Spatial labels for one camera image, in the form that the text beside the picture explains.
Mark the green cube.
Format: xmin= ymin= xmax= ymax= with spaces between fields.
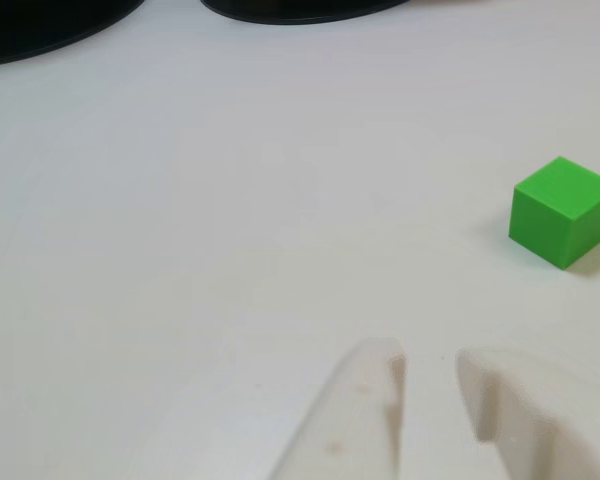
xmin=508 ymin=155 xmax=600 ymax=271

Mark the black round stand base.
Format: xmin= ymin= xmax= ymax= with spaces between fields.
xmin=0 ymin=0 xmax=146 ymax=69
xmin=199 ymin=0 xmax=411 ymax=25

